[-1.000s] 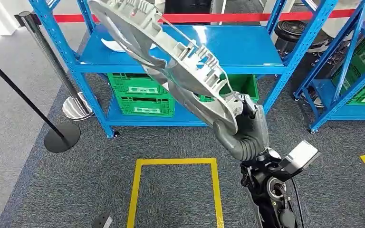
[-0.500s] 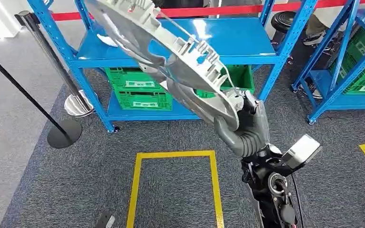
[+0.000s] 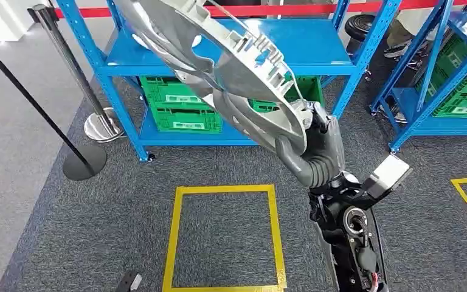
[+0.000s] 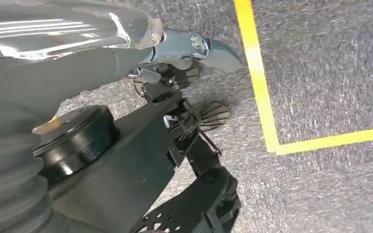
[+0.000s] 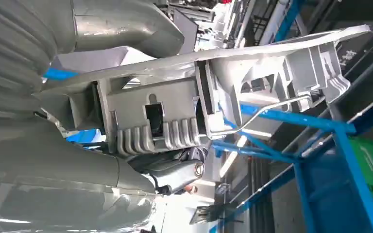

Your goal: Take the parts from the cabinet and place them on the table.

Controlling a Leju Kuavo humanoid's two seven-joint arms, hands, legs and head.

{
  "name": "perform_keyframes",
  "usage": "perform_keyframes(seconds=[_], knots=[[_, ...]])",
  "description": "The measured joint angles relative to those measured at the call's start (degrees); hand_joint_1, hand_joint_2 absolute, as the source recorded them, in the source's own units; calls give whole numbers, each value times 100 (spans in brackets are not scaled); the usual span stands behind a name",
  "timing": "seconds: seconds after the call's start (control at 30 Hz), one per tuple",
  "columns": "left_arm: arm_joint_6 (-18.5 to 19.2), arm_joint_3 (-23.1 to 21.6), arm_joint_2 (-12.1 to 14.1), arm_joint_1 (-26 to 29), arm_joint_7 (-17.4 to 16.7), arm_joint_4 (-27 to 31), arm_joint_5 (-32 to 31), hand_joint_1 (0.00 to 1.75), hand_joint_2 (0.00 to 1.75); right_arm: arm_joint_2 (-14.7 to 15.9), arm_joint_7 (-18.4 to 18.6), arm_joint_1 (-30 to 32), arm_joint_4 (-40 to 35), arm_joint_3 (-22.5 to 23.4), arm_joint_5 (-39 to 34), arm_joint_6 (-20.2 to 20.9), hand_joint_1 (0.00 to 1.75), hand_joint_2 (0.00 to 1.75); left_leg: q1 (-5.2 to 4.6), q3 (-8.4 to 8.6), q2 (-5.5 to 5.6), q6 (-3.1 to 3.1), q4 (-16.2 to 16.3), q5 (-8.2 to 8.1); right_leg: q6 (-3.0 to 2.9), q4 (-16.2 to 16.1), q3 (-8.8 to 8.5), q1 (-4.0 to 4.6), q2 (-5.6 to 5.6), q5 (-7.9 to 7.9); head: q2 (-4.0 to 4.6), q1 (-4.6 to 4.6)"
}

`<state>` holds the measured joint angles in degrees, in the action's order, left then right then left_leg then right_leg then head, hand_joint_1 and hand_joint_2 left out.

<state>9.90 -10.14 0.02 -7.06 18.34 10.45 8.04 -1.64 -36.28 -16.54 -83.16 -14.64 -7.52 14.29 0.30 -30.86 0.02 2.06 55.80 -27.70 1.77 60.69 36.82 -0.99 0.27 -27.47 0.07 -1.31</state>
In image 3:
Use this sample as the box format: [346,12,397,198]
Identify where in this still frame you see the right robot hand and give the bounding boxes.
[275,102,346,189]

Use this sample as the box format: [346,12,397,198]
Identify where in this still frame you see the black stanchion post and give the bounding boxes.
[0,32,108,181]

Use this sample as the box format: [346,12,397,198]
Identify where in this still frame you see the chrome stanchion post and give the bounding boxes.
[32,4,125,142]

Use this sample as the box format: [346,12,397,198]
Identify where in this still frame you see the red barrier belt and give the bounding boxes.
[54,0,467,19]

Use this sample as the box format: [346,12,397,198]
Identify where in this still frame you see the chrome wheel hubcap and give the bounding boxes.
[112,0,316,156]

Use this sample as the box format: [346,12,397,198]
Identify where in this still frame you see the black stool chrome legs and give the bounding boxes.
[344,14,377,82]

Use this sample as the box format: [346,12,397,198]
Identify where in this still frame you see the person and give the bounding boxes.
[383,18,432,61]

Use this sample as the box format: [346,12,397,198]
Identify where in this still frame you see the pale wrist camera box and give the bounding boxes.
[362,154,413,200]

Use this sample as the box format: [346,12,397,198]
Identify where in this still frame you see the blue metal shelf rack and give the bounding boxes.
[55,0,404,163]
[369,0,467,154]

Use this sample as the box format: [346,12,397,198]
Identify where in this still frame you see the robot black foot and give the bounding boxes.
[114,271,144,292]

